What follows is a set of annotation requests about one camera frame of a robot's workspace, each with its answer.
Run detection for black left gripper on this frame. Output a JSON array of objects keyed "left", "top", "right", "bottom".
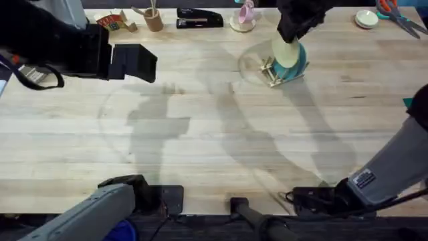
[{"left": 62, "top": 23, "right": 158, "bottom": 84}]

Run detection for cream plate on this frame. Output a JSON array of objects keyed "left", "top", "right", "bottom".
[{"left": 270, "top": 33, "right": 301, "bottom": 69}]

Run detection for small wooden peg rack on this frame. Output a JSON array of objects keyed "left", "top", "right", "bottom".
[{"left": 259, "top": 56, "right": 310, "bottom": 88}]

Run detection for teal plate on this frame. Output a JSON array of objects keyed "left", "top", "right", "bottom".
[{"left": 271, "top": 42, "right": 308, "bottom": 81}]

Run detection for red and yellow toy box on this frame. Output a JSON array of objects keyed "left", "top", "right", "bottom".
[{"left": 93, "top": 9, "right": 138, "bottom": 33}]

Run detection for brown cup with sticks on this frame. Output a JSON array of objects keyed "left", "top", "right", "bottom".
[{"left": 131, "top": 0, "right": 165, "bottom": 33}]

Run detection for pink cup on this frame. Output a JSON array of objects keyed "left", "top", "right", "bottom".
[{"left": 237, "top": 0, "right": 257, "bottom": 24}]

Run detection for round cup stand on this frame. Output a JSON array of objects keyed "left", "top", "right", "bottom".
[{"left": 229, "top": 13, "right": 257, "bottom": 33}]

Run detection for white round disc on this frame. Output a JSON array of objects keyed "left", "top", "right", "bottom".
[{"left": 354, "top": 9, "right": 380, "bottom": 29}]

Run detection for black stapler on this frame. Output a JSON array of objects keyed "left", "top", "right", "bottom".
[{"left": 176, "top": 7, "right": 224, "bottom": 29}]

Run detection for black mounting plate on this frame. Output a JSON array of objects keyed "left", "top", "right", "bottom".
[{"left": 152, "top": 185, "right": 185, "bottom": 215}]

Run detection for blue round object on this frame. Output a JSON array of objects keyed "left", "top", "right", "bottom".
[{"left": 103, "top": 219, "right": 138, "bottom": 241}]

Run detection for black pole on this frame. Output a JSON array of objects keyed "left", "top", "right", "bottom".
[{"left": 229, "top": 197, "right": 298, "bottom": 241}]

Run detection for orange-handled scissors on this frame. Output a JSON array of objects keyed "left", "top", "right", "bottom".
[{"left": 377, "top": 0, "right": 428, "bottom": 35}]

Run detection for teal-handled scissors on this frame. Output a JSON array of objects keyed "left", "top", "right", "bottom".
[{"left": 376, "top": 9, "right": 423, "bottom": 40}]

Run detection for black cable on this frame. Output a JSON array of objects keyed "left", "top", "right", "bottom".
[{"left": 0, "top": 53, "right": 66, "bottom": 91}]

